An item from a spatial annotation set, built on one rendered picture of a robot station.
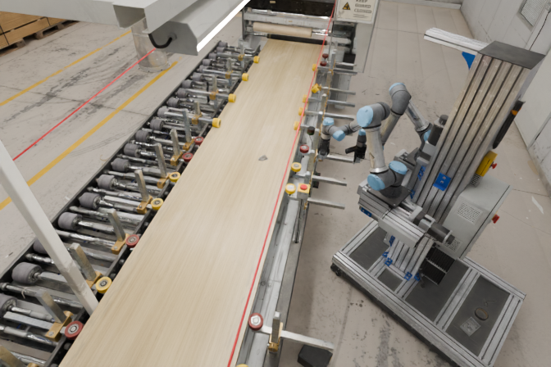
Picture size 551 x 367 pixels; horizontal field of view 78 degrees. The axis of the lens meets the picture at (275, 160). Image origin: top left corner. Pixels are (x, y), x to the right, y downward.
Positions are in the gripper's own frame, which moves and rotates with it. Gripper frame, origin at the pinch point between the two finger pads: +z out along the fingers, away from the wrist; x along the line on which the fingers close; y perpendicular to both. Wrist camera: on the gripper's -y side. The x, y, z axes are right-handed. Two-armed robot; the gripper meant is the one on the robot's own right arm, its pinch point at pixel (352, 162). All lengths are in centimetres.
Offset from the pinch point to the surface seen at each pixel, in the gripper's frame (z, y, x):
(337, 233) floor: 83, 1, -11
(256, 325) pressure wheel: -8, -44, -153
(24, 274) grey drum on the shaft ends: -2, -182, -153
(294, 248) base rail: 13, -34, -87
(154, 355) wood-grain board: -7, -88, -177
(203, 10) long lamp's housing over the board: -155, -63, -139
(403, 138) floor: 83, 76, 173
